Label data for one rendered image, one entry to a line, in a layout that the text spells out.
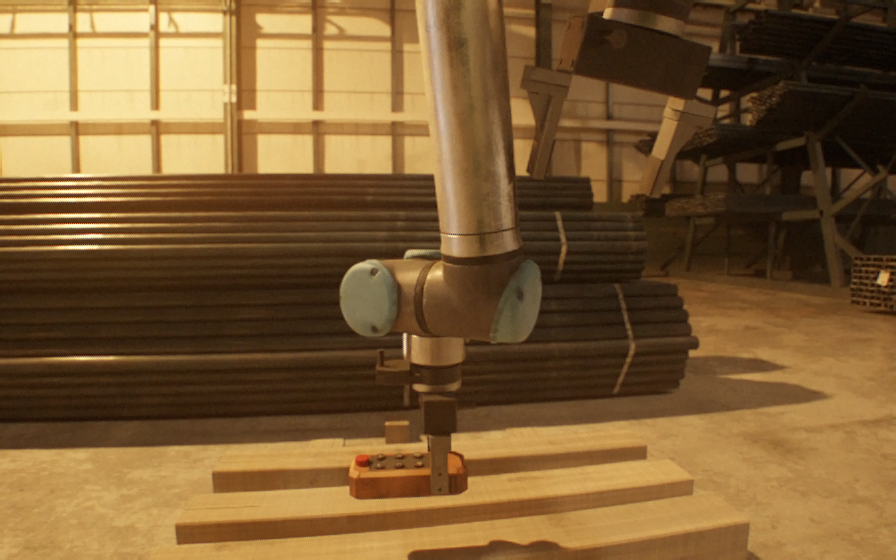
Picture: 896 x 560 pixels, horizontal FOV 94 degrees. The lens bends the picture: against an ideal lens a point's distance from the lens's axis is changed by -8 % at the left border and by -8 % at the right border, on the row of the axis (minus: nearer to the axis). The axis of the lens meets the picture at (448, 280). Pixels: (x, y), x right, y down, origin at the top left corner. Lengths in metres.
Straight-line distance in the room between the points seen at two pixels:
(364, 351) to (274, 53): 8.69
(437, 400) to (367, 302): 0.19
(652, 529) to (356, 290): 0.65
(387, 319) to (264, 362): 1.27
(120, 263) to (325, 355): 0.88
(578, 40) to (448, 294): 0.27
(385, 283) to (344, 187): 1.85
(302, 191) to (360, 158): 6.93
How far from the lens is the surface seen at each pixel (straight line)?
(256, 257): 1.90
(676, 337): 2.08
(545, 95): 0.47
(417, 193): 2.31
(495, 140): 0.45
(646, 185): 0.54
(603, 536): 0.88
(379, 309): 0.52
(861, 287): 5.75
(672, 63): 0.50
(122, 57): 10.94
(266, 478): 1.12
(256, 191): 2.39
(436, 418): 0.66
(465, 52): 0.46
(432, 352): 0.65
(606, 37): 0.44
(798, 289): 7.34
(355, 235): 1.83
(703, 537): 0.96
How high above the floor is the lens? 0.69
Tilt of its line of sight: 5 degrees down
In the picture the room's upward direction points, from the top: straight up
